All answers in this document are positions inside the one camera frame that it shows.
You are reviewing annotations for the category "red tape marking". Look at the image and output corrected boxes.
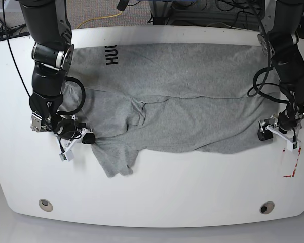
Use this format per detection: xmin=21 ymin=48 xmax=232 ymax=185
xmin=280 ymin=147 xmax=301 ymax=178

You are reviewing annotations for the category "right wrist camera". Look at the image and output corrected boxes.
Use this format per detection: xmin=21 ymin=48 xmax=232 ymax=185
xmin=59 ymin=150 xmax=74 ymax=162

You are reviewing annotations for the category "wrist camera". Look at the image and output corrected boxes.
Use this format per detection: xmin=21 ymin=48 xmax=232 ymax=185
xmin=59 ymin=150 xmax=74 ymax=162
xmin=286 ymin=140 xmax=300 ymax=152

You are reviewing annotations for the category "grey T-shirt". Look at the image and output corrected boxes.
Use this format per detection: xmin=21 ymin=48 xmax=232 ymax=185
xmin=69 ymin=43 xmax=279 ymax=177

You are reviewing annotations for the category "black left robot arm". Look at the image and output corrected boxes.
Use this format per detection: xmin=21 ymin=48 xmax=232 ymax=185
xmin=258 ymin=1 xmax=304 ymax=144

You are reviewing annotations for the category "right table grommet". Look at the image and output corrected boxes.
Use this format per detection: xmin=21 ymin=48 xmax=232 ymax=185
xmin=259 ymin=201 xmax=275 ymax=215

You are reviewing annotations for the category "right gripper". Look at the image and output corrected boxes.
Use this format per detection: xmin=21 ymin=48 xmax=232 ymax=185
xmin=30 ymin=112 xmax=96 ymax=152

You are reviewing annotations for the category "table grommet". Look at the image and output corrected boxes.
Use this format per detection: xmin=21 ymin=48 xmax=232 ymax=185
xmin=259 ymin=201 xmax=275 ymax=215
xmin=39 ymin=199 xmax=53 ymax=212

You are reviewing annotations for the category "black frame base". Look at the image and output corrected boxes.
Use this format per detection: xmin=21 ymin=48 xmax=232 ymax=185
xmin=149 ymin=0 xmax=244 ymax=27

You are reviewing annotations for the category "left table grommet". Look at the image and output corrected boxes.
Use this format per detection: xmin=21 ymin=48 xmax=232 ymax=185
xmin=39 ymin=199 xmax=53 ymax=212

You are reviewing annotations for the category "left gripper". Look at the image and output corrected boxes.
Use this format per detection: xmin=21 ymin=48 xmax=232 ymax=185
xmin=257 ymin=104 xmax=304 ymax=142

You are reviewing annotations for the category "yellow cable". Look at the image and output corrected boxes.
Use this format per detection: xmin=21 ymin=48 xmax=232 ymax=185
xmin=77 ymin=4 xmax=125 ymax=30

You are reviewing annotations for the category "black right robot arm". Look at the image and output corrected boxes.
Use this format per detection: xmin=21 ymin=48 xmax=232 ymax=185
xmin=19 ymin=0 xmax=95 ymax=144

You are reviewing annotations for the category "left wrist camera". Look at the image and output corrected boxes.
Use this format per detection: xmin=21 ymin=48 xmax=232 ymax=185
xmin=286 ymin=140 xmax=300 ymax=152

